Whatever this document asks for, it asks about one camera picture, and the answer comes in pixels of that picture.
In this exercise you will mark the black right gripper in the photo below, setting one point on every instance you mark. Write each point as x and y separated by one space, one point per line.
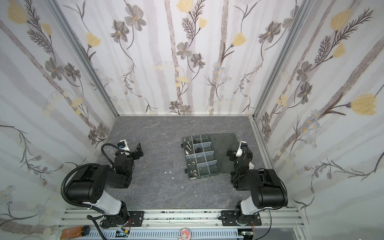
235 153

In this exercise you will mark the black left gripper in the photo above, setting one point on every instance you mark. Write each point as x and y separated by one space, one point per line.
135 156

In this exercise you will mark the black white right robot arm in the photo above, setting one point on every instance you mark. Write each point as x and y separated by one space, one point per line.
267 190

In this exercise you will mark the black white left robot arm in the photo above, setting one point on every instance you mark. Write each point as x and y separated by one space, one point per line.
85 186

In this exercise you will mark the white plastic bottle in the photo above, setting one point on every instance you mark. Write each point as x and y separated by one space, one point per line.
251 166

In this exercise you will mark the green plastic organizer box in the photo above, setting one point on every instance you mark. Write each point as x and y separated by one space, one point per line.
213 160

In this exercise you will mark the pink figurine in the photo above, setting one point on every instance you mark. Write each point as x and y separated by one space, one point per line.
185 234

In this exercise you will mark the orange black tool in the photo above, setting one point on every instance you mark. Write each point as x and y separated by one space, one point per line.
75 232

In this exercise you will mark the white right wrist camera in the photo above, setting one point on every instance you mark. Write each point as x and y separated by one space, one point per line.
243 145

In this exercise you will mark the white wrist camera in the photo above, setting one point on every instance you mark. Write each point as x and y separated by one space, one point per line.
123 146
243 145

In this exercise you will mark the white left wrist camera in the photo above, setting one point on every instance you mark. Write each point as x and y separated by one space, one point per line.
123 146

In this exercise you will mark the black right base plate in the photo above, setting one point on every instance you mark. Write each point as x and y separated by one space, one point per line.
231 218

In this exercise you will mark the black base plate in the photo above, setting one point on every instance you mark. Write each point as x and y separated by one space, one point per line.
231 218
127 219

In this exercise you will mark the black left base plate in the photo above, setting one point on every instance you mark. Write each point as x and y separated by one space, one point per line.
127 219

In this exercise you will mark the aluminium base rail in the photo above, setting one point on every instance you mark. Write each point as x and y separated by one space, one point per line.
204 224

